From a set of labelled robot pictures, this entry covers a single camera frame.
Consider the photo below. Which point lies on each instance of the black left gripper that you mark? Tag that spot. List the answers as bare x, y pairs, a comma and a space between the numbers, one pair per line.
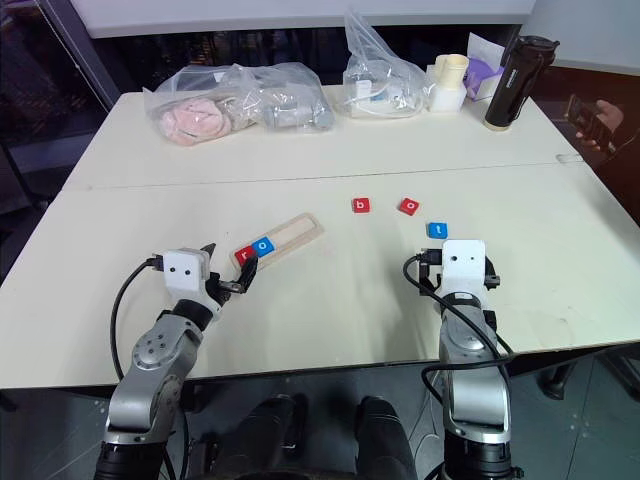
220, 290

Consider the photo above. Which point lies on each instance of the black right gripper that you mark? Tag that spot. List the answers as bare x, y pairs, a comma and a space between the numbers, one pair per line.
492, 277

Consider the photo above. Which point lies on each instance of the red letter tile b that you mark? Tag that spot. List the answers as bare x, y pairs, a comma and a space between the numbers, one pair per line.
361, 206

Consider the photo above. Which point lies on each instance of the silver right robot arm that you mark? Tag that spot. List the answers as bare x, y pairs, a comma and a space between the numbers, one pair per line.
470, 380

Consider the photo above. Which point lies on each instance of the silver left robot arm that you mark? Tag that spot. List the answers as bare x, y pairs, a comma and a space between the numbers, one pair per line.
150, 360

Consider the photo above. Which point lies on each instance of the blue letter tile t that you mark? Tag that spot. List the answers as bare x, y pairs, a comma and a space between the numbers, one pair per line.
438, 230

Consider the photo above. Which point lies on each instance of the long wooden letter tray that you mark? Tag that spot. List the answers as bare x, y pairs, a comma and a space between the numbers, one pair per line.
295, 232

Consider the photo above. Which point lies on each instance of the bystander bare hand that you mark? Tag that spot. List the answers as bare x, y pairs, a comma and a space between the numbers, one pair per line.
612, 115

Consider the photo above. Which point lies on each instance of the pink plush toy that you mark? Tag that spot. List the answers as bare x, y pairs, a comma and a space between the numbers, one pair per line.
192, 120

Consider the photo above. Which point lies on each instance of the clear bag with plush toys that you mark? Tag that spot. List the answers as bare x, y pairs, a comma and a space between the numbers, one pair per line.
260, 95

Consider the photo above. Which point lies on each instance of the dark rounded shape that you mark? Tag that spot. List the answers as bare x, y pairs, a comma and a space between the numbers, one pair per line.
385, 440
270, 440

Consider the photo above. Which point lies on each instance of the black drinking bottle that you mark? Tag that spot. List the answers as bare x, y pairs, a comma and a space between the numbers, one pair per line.
515, 85

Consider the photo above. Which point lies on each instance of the white plastic bottle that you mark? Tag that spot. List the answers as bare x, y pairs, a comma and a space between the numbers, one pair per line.
447, 82

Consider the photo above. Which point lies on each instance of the purple and white packet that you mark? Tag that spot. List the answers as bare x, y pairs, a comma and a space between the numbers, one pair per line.
482, 65

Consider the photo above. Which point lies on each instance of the clear bag with white parts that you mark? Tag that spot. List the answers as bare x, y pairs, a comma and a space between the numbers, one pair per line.
380, 85

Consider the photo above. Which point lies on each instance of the white ledge panel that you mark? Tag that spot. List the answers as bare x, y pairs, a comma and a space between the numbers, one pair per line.
250, 17

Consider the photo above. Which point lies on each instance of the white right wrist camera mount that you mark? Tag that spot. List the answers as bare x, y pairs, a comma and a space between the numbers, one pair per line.
462, 270

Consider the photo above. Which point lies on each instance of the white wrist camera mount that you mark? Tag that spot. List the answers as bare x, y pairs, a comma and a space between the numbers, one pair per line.
182, 272
462, 270

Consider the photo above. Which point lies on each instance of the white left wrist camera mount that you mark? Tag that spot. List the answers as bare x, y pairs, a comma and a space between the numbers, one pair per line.
182, 272

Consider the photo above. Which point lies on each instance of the grey metal frame bar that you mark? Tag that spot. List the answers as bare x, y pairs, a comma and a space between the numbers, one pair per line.
85, 47

